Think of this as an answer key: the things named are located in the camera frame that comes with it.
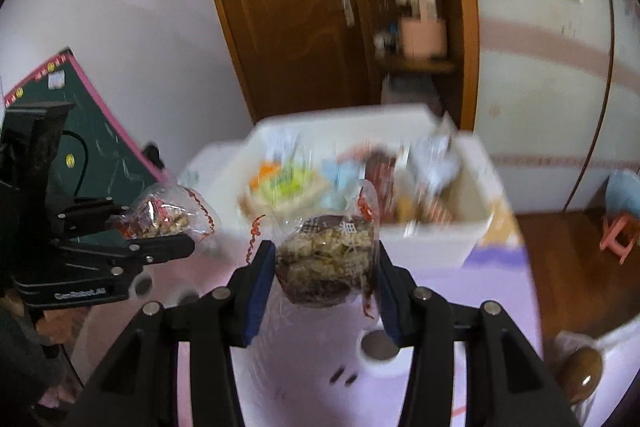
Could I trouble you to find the dark brown chocolate packet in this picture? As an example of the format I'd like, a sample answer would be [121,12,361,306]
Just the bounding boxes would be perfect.
[364,150,396,223]

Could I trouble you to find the wooden corner shelf unit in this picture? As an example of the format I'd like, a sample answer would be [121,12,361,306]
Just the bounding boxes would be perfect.
[347,0,482,130]

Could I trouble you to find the walnut date cake bag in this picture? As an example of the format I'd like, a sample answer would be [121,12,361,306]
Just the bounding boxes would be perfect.
[107,183,220,251]
[244,178,382,320]

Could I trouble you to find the brown wooden bed knob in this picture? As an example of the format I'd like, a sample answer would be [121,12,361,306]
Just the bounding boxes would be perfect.
[556,347,604,405]

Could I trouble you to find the pink handled basket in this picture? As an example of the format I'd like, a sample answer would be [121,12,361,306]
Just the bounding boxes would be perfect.
[396,0,447,60]

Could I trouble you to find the small pink stool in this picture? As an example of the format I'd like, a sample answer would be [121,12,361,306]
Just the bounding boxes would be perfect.
[599,212,639,265]

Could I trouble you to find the blue white plush cushion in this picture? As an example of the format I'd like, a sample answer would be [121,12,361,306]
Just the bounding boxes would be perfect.
[605,169,640,219]

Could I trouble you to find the light blue snack bag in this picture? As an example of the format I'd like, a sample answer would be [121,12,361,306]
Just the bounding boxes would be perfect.
[320,159,366,198]

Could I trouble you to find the yellow green candy packet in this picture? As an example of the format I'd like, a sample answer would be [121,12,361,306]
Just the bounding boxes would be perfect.
[258,164,317,204]

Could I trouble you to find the green chalkboard pink frame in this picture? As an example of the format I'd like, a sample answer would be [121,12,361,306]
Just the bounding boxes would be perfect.
[4,48,171,206]

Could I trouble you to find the white red snack packet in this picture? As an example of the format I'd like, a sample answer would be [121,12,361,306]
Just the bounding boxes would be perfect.
[407,134,462,196]

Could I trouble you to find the white orange tube packet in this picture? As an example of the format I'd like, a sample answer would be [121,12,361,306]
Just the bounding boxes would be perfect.
[248,129,299,192]

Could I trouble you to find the white plastic storage bin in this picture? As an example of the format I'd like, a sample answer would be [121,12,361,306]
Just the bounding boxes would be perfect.
[206,105,495,280]

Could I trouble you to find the brown wooden door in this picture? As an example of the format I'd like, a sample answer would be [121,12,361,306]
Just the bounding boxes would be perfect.
[214,0,380,121]

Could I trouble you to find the person's left hand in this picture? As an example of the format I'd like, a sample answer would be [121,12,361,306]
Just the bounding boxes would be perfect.
[0,290,91,348]

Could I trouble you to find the pink white bedding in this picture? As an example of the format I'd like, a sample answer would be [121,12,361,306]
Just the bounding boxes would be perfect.
[549,317,639,426]

